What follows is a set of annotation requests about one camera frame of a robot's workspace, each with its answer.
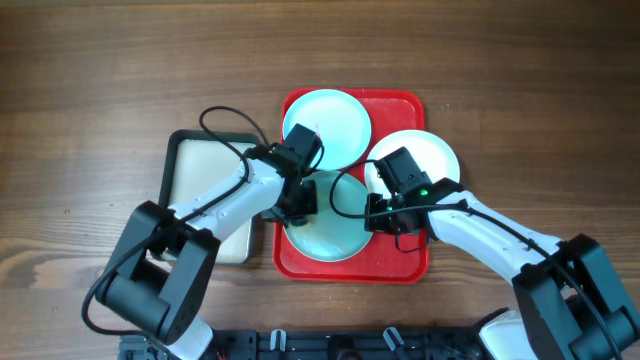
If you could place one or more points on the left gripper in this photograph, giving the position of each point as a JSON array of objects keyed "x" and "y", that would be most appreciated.
[{"x": 308, "y": 208}]

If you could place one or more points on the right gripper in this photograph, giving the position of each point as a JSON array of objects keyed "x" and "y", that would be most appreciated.
[{"x": 377, "y": 225}]

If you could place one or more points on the light blue plate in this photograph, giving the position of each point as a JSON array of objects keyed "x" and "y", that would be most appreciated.
[
  {"x": 327, "y": 236},
  {"x": 339, "y": 119}
]

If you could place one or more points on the white plate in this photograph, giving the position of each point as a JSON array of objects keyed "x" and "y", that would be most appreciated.
[{"x": 432, "y": 154}]

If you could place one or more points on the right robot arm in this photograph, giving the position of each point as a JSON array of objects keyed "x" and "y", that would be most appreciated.
[{"x": 571, "y": 302}]

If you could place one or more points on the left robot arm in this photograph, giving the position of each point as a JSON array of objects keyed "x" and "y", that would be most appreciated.
[{"x": 158, "y": 273}]

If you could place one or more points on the red plastic tray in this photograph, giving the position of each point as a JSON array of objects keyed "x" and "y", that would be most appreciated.
[{"x": 379, "y": 262}]

